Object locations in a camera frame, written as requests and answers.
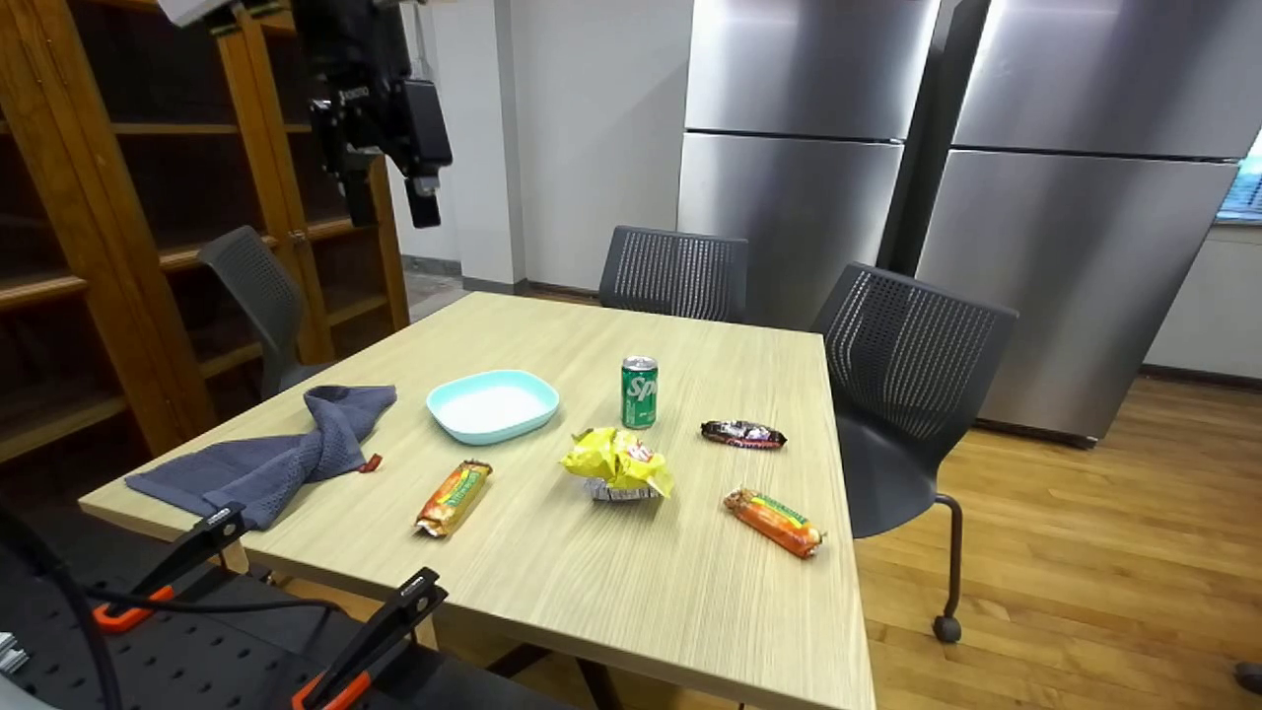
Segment green soda can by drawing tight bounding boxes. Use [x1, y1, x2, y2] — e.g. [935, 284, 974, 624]
[620, 355, 660, 431]

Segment wooden shelf cabinet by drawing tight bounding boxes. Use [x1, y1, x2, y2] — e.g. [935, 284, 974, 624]
[0, 0, 411, 494]

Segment black cable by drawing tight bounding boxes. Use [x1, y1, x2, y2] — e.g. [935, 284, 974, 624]
[83, 586, 342, 620]

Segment stainless steel refrigerator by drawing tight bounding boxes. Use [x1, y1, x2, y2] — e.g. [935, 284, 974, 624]
[676, 0, 944, 332]
[877, 0, 1262, 450]

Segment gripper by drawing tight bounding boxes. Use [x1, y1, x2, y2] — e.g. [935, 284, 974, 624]
[294, 0, 456, 231]

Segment black clamp with orange handle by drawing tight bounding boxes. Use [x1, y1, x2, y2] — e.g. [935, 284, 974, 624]
[92, 502, 248, 634]
[292, 566, 451, 710]

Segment grey mesh chair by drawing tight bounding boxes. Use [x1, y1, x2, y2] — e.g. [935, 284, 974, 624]
[808, 261, 1020, 645]
[196, 225, 338, 400]
[597, 225, 750, 324]

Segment dark brown candy wrapper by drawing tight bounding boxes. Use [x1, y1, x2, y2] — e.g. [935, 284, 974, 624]
[700, 419, 789, 452]

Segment light blue plate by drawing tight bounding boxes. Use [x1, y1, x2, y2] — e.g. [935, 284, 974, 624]
[426, 369, 561, 447]

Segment window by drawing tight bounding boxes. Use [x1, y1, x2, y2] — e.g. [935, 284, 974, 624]
[1216, 128, 1262, 224]

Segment yellow snack bag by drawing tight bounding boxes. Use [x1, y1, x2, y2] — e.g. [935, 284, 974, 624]
[560, 426, 675, 503]

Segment orange candy bar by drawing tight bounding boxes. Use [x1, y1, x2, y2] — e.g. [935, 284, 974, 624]
[723, 487, 826, 560]
[414, 460, 494, 539]

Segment grey-blue towel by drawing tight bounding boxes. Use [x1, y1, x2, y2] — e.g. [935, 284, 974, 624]
[124, 384, 399, 532]

